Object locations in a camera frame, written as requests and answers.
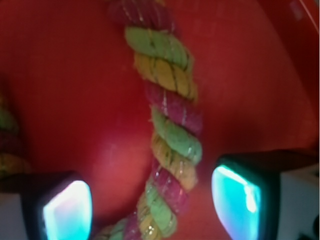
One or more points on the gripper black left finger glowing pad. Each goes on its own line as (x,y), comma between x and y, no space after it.
(45,206)

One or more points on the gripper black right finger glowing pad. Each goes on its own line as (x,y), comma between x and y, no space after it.
(268,195)

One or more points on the red plastic tray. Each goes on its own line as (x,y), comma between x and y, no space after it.
(69,79)

